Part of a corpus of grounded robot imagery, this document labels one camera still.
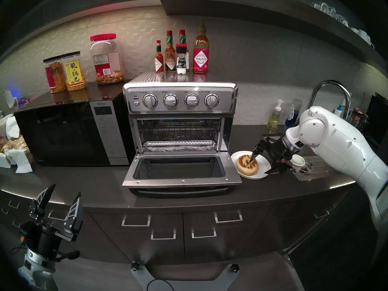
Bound white tissue paper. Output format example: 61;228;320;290
5;116;20;140

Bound black base cable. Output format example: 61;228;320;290
147;278;175;291

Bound grey robot base frame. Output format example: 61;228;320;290
131;262;240;291

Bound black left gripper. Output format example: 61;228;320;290
19;183;83;263

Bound large Tabasco bottle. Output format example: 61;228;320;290
193;21;210;74

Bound chrome gooseneck faucet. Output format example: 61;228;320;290
308;80;352;119

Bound small Tabasco bottle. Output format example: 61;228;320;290
155;40;164;73

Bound red lid plastic jar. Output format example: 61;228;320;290
90;33;124;85

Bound white lidded paper cup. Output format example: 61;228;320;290
289;154;306;173

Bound wire sink grid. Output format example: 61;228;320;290
294;156;335;182

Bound white round plate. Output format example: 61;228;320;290
231;151;272;180

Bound blue dish soap bottle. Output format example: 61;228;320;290
284;99;303;128

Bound glass oven door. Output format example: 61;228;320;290
122;151;243;199

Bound white wall dispenser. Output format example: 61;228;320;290
3;90;15;109

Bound white bowl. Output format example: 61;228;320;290
0;113;14;136

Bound foil lined crumb tray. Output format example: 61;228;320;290
147;144;217;152

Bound green label Tabasco bottle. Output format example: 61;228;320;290
179;29;189;72

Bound yellow label snack jar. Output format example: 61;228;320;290
62;51;87;91

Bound yellow hand soap dispenser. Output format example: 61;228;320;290
267;99;284;131

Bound medium orange Tabasco bottle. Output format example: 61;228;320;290
165;31;176;72

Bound dark base cabinet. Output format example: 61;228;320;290
0;189;349;265

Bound dark upper cabinet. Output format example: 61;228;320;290
0;0;166;56

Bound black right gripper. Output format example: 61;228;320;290
250;137;294;175

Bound toasted bagel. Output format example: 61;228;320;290
236;154;259;176

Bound red label snack jar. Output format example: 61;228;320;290
43;56;67;94

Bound orange tagged left gripper cable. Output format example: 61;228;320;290
11;235;26;255

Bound black coffee machine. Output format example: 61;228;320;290
364;92;388;145

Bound stainless steel sink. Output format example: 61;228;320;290
262;133;337;182

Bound silver oven knob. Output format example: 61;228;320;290
143;94;159;109
184;93;200;109
204;93;219;109
163;93;179;109

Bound copper glass french press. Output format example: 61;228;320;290
349;108;369;130

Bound silver toaster oven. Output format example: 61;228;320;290
123;72;238;156

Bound large white paper sheet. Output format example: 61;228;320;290
8;149;33;173

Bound black salt grinder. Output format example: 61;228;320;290
176;44;187;75

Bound dark wall shelf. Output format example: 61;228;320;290
161;0;388;72

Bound black microwave oven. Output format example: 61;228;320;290
14;81;135;167

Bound bagged bread loaf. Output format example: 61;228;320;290
0;135;34;163

